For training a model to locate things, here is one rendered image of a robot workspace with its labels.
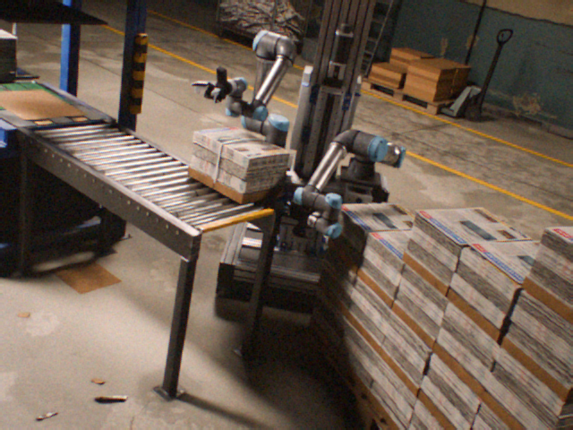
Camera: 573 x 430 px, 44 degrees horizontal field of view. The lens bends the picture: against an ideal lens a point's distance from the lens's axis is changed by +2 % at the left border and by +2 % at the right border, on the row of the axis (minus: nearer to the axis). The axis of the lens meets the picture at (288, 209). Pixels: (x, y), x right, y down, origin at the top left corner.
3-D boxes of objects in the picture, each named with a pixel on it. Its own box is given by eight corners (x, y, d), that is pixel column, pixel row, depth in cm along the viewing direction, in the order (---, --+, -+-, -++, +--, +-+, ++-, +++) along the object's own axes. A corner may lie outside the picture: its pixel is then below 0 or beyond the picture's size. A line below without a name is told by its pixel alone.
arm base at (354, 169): (346, 167, 390) (351, 151, 386) (373, 173, 390) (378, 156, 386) (347, 176, 376) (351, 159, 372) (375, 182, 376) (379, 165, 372)
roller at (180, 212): (245, 206, 333) (247, 196, 331) (168, 226, 299) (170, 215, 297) (238, 202, 336) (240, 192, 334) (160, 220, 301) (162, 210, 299)
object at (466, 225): (483, 209, 297) (483, 207, 297) (533, 240, 275) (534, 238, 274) (413, 211, 280) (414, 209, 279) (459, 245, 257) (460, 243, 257)
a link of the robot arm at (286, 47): (307, 50, 365) (263, 127, 351) (289, 45, 369) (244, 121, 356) (303, 36, 355) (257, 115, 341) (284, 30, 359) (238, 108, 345)
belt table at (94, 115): (115, 134, 406) (117, 117, 402) (5, 147, 358) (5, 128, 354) (47, 97, 445) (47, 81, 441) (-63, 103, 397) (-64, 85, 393)
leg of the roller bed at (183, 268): (178, 391, 318) (199, 258, 291) (167, 397, 314) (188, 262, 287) (170, 385, 321) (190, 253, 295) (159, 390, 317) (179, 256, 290)
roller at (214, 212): (255, 210, 329) (257, 202, 327) (178, 231, 295) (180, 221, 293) (248, 207, 332) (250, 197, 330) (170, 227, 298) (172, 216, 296)
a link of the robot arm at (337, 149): (339, 118, 337) (291, 193, 314) (360, 124, 334) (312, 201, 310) (340, 134, 347) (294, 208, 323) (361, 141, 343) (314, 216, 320)
